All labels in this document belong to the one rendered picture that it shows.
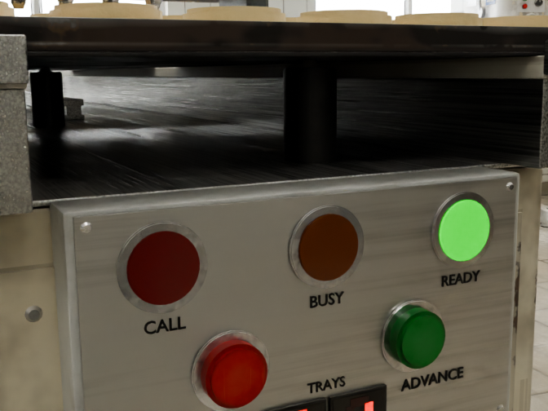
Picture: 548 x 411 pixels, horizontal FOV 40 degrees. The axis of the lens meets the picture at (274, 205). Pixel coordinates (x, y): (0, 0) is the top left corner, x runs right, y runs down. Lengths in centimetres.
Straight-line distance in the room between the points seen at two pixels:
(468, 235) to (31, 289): 21
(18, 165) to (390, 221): 18
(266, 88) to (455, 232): 36
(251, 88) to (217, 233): 43
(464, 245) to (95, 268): 19
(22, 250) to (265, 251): 11
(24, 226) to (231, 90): 48
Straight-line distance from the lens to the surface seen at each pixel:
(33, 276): 34
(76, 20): 31
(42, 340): 35
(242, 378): 34
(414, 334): 38
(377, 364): 39
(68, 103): 92
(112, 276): 32
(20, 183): 31
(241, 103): 77
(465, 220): 40
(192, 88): 91
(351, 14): 38
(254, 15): 35
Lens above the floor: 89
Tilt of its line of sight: 10 degrees down
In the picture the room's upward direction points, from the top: 1 degrees counter-clockwise
